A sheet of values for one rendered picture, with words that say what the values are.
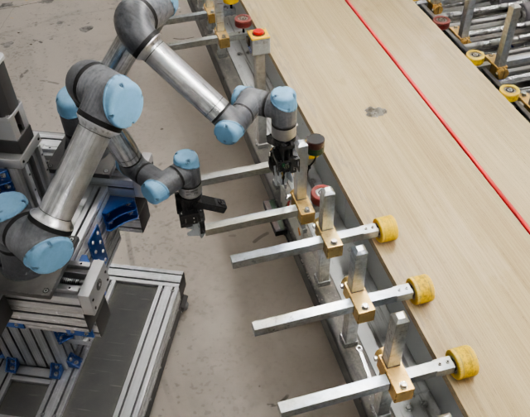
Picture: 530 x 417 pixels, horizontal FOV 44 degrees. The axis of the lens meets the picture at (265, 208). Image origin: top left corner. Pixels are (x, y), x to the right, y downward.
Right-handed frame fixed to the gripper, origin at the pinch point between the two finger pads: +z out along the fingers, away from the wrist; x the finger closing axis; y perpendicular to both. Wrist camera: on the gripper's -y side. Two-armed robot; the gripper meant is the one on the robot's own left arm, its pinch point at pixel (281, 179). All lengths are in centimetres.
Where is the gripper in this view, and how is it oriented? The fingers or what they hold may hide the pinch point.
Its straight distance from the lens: 210.5
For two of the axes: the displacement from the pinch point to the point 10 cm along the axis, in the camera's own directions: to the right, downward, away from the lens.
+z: 0.2, 7.1, 7.0
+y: 2.7, 6.7, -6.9
